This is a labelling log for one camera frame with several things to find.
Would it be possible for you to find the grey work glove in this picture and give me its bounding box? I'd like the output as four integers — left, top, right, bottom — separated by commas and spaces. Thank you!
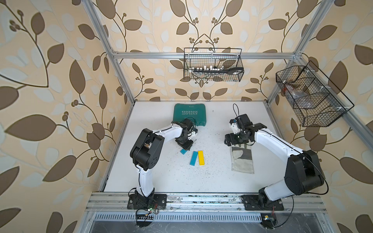
230, 144, 254, 174

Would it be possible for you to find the green plastic tool case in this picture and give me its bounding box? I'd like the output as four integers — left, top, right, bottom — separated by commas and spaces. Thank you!
173, 103, 207, 126

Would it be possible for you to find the socket set rail in basket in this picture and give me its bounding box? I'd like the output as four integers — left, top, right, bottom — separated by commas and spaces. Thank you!
187, 66, 226, 73

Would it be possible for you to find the yellow building block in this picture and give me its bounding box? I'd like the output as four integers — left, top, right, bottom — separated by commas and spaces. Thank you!
198, 150, 205, 166

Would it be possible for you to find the black wire basket back wall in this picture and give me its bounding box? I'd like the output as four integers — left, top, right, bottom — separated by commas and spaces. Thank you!
181, 47, 244, 84

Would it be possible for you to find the black wire basket wall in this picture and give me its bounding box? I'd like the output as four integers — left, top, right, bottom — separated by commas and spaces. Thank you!
275, 60, 355, 127
181, 47, 244, 84

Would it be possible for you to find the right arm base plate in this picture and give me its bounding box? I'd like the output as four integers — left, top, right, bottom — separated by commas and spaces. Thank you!
241, 195, 284, 211

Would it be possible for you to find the plastic bag in basket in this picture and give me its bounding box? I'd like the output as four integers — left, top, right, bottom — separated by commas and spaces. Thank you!
286, 84, 312, 109

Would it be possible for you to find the short teal building block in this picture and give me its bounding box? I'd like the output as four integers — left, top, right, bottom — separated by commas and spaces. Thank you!
180, 149, 188, 155

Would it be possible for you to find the aluminium front rail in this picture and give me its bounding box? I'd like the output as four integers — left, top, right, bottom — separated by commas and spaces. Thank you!
85, 192, 327, 214

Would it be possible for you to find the black wire basket right wall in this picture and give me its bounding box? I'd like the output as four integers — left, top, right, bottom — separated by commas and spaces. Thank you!
275, 60, 355, 127

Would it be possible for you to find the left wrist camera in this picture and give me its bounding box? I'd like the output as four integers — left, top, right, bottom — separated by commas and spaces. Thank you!
187, 127, 198, 140

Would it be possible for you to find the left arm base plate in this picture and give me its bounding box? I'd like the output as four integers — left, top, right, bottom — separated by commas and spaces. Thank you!
127, 192, 167, 210

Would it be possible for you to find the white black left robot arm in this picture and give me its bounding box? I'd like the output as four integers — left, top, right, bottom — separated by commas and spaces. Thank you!
130, 118, 198, 198

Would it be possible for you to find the long teal building block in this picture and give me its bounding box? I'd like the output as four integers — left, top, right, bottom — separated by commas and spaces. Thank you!
189, 151, 198, 166

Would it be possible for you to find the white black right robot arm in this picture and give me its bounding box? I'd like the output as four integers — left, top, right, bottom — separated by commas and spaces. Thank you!
224, 119, 326, 203

